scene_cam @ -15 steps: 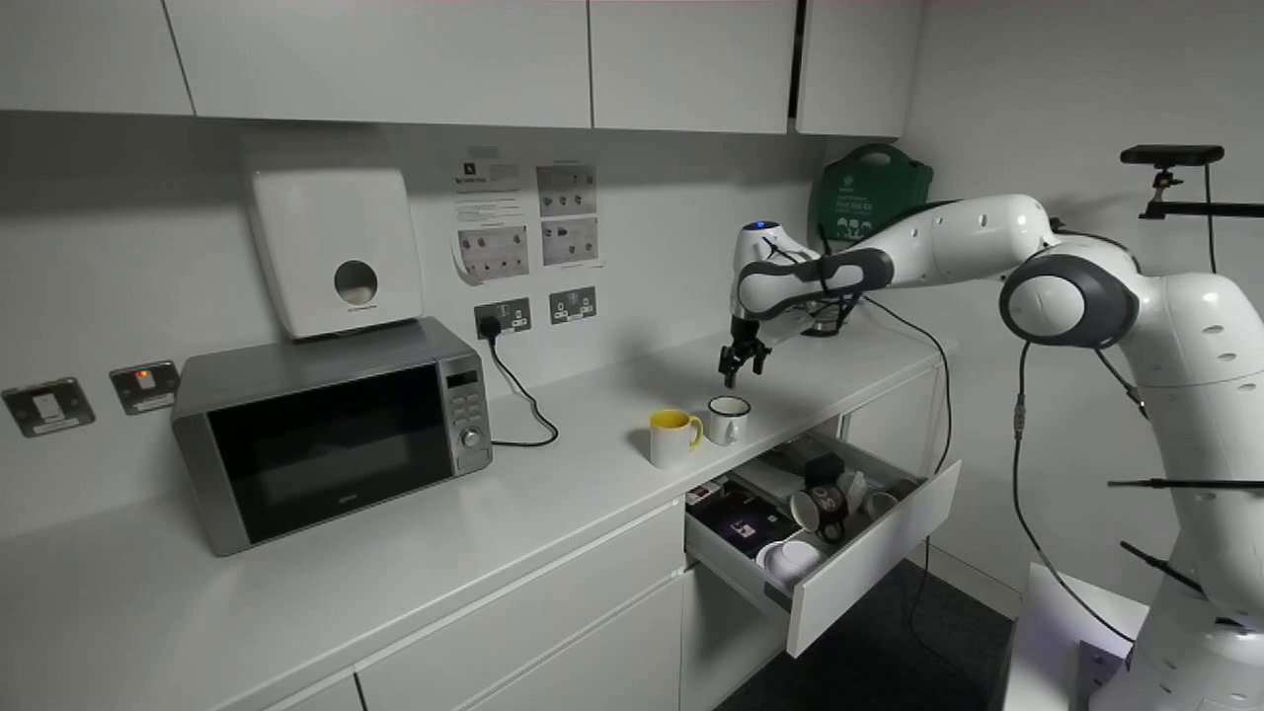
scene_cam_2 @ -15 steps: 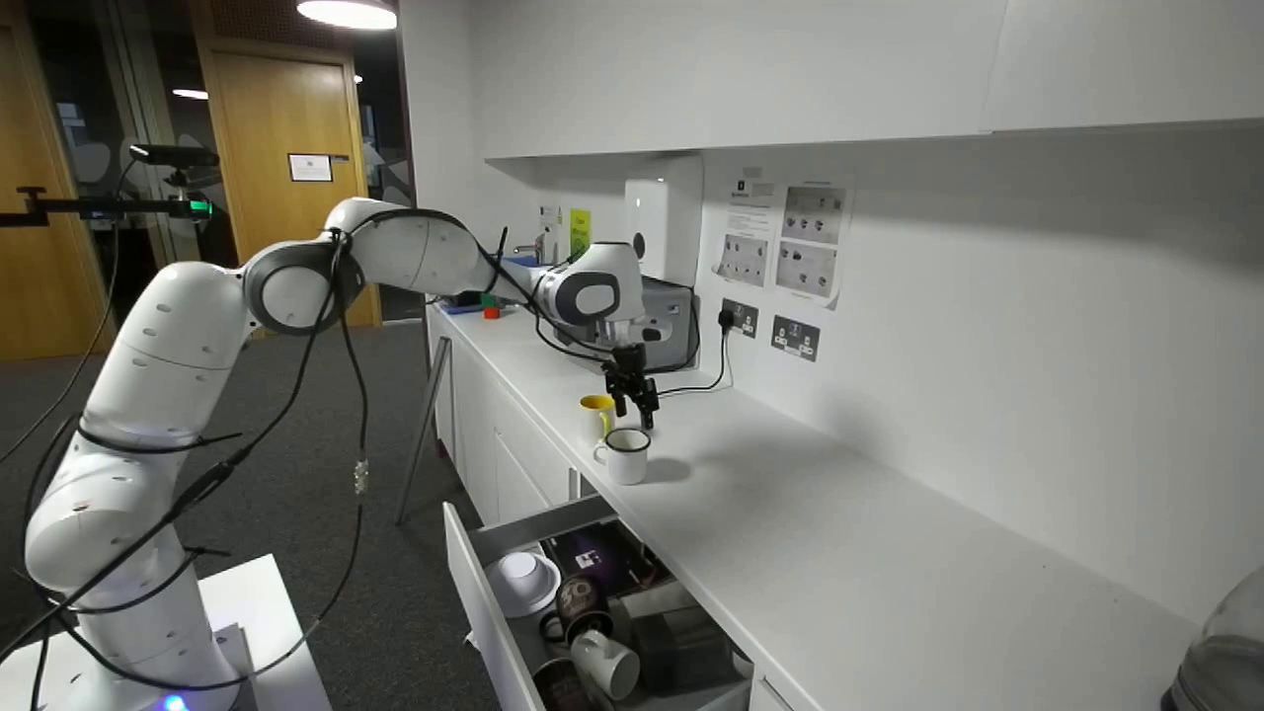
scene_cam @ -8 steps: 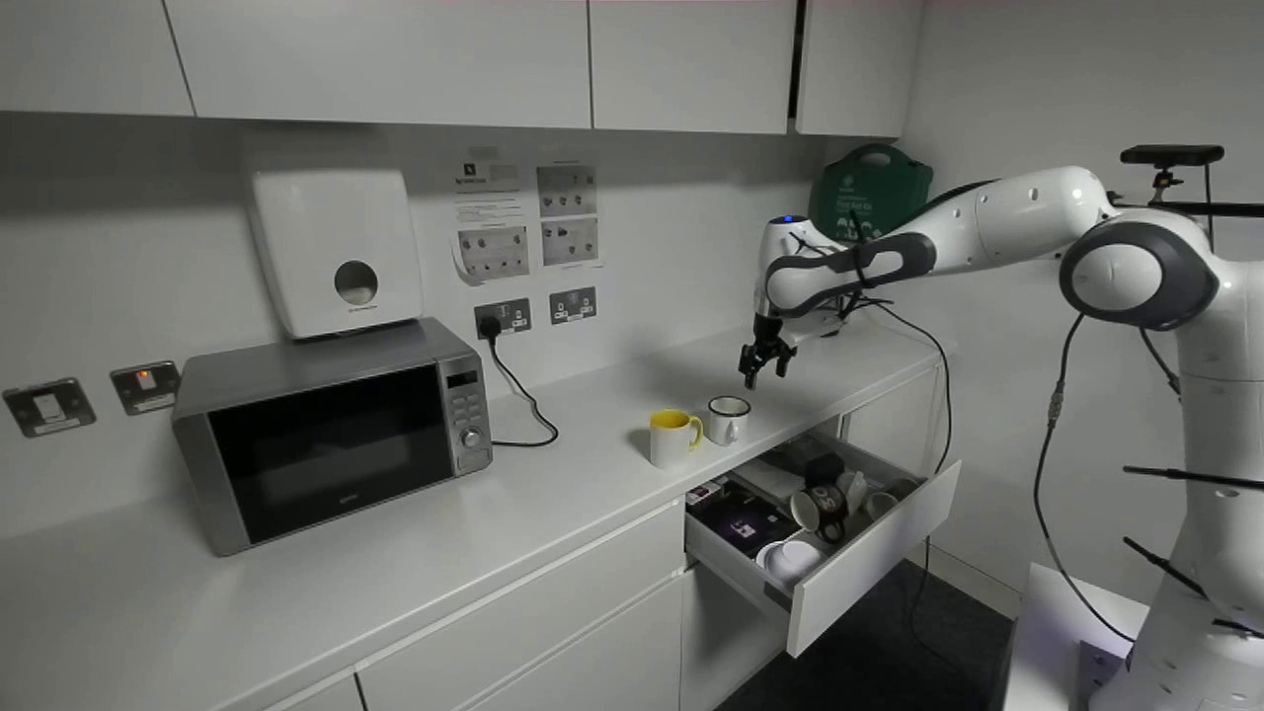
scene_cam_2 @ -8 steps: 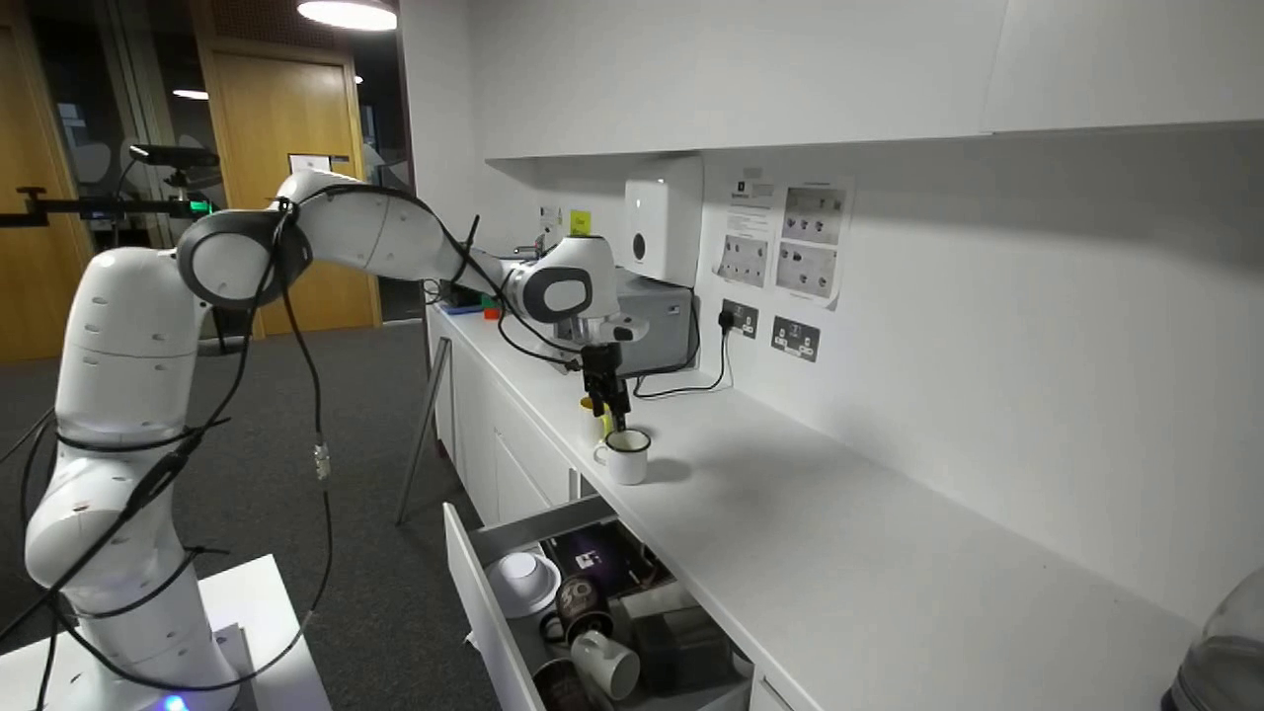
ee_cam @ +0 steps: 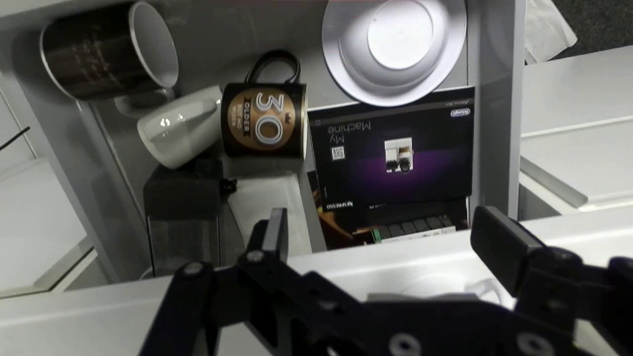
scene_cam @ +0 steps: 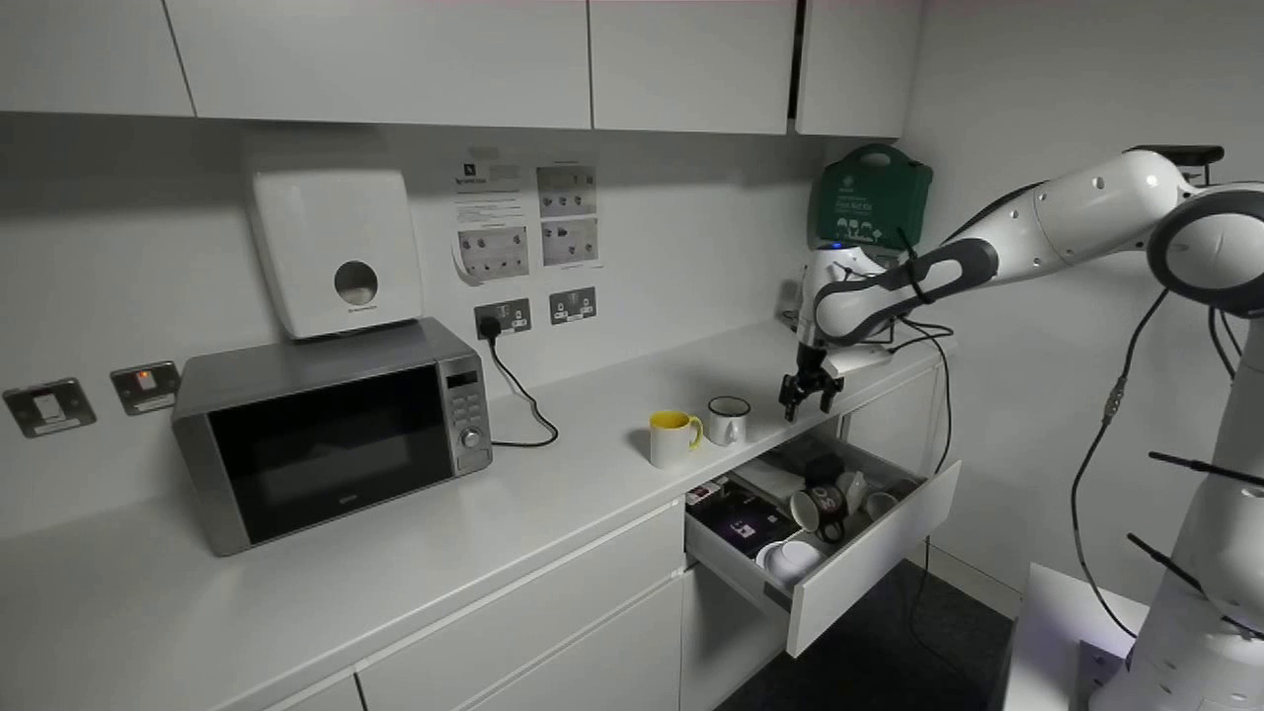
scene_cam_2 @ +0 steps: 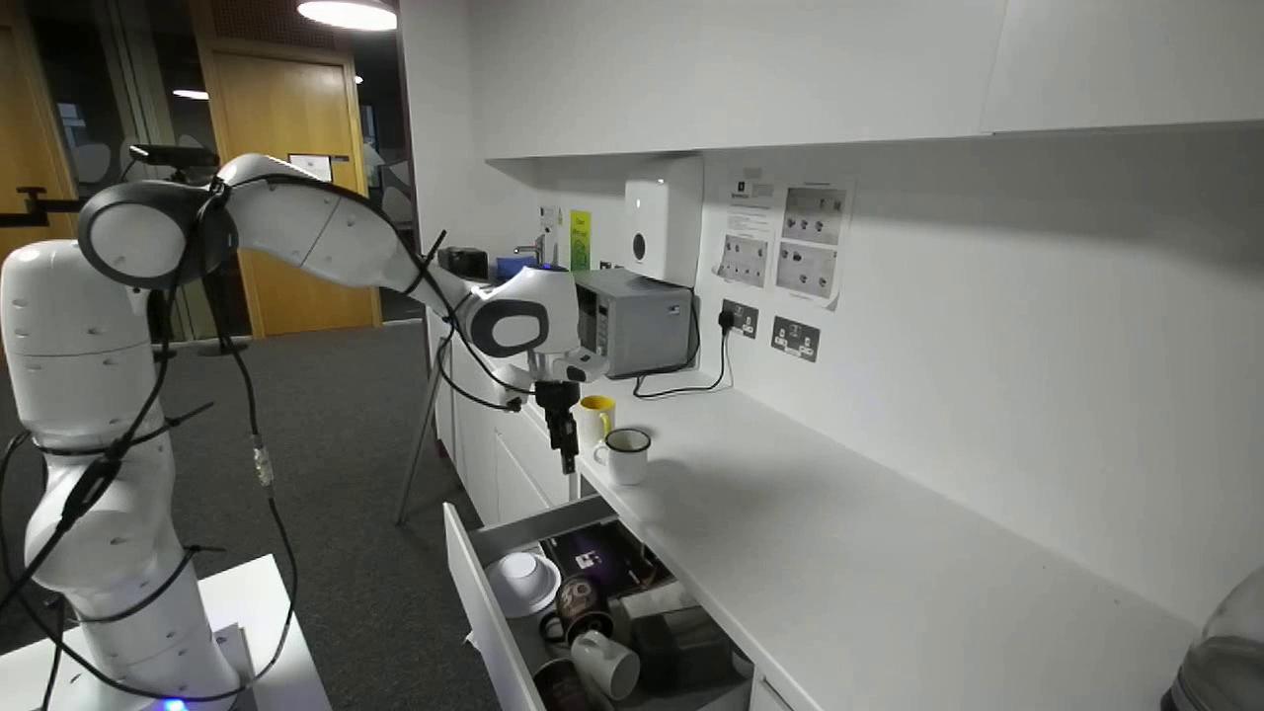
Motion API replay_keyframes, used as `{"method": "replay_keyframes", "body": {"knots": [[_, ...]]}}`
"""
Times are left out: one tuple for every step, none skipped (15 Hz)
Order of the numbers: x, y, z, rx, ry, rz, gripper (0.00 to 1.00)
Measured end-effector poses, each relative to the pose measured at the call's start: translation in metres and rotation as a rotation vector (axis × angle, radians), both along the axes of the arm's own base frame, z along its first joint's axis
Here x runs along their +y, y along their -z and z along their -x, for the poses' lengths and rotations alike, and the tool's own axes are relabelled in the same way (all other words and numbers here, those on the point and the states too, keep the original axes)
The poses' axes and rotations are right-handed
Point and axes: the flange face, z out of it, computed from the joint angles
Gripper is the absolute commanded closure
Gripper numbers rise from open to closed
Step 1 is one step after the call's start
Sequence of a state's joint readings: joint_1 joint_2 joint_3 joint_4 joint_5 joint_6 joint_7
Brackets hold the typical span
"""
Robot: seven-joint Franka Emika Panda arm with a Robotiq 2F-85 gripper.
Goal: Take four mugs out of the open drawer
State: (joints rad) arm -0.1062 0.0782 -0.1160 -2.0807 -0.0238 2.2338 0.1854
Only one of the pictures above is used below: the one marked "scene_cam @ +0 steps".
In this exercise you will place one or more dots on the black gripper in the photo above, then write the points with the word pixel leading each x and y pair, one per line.
pixel 813 368

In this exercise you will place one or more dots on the white enamel mug dark rim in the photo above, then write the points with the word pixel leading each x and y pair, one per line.
pixel 728 426

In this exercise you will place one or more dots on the white mug yellow inside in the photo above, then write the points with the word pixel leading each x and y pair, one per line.
pixel 674 443

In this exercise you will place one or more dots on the white robot base platform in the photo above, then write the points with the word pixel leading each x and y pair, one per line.
pixel 1053 635

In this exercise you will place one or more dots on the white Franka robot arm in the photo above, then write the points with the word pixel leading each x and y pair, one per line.
pixel 1090 211

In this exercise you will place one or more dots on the white open drawer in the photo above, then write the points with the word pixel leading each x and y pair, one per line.
pixel 870 567

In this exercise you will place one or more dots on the dark translucent bag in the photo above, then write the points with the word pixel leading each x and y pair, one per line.
pixel 819 463

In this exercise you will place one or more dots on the plain white mug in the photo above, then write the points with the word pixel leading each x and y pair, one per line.
pixel 853 490

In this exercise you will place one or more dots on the dark printed box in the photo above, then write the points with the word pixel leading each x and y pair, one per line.
pixel 737 514

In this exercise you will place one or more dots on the white bowl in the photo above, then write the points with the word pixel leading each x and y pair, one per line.
pixel 792 563

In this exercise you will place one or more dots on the green first aid bag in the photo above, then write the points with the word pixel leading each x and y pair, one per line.
pixel 870 190

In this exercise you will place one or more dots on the white base cabinet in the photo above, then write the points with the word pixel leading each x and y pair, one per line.
pixel 526 618

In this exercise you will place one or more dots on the silver microwave oven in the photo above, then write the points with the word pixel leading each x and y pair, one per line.
pixel 330 447

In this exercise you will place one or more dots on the white paper towel dispenser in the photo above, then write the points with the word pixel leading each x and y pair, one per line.
pixel 318 252

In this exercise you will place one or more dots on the dark double wall socket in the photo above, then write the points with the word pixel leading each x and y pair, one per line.
pixel 574 305
pixel 515 313

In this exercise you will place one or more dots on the white fused switch plate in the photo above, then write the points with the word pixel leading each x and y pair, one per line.
pixel 495 256
pixel 571 242

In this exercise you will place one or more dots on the small white wall notice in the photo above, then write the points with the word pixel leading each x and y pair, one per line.
pixel 484 174

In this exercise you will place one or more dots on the black stereo camera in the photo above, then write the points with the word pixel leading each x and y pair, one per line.
pixel 1206 156

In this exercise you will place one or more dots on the white wall cabinet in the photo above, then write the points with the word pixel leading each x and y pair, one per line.
pixel 397 55

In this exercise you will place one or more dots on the steel wall switch plate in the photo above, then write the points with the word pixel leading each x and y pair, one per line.
pixel 47 409
pixel 142 389

